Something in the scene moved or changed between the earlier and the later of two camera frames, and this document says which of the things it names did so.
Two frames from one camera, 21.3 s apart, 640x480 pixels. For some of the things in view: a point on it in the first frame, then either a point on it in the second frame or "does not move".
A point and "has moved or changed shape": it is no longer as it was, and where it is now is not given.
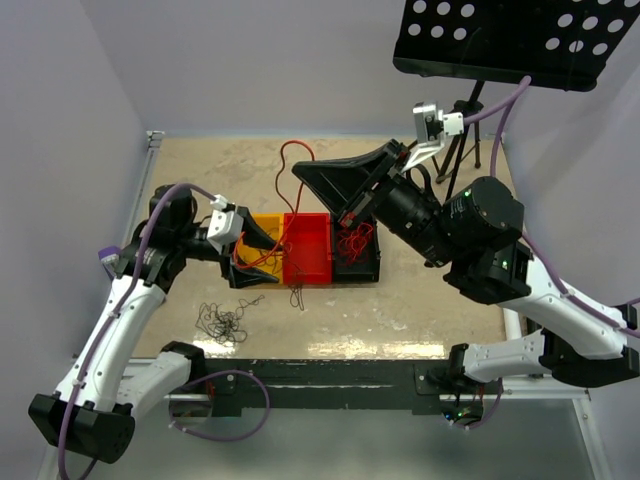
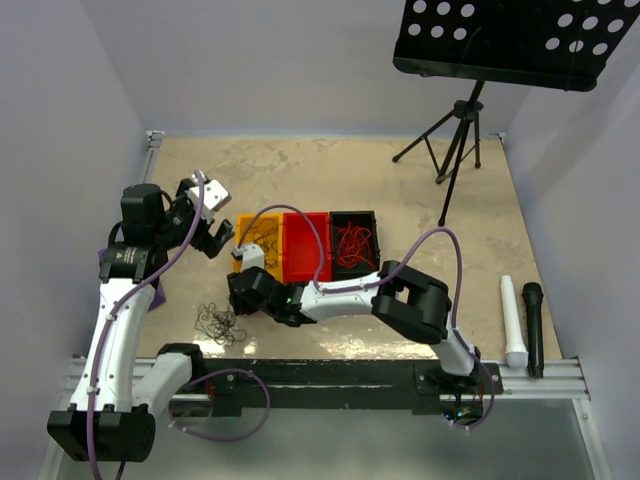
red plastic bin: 307,252 does not move
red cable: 353,242 has moved or changed shape
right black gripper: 346,183 to 241,306
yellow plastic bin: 265,259 does not move
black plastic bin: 356,252 does not move
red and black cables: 223,326 does not move
